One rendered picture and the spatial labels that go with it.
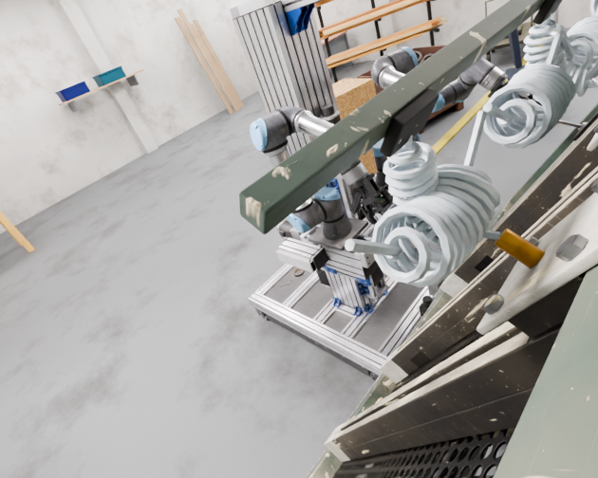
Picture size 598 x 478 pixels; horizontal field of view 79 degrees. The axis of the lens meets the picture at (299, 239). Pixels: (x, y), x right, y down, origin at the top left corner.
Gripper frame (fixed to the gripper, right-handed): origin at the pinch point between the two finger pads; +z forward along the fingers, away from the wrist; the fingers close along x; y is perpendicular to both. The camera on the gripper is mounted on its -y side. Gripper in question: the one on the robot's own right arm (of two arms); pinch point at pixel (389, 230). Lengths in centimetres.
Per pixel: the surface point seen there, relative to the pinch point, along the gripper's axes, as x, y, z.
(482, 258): 16.0, 12.0, 26.6
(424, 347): -27.8, 16.3, 23.6
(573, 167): 16, 49, 5
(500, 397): -58, 65, -5
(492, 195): -54, 73, -24
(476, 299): -28, 41, 8
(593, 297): -63, 81, -22
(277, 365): -19, -155, 67
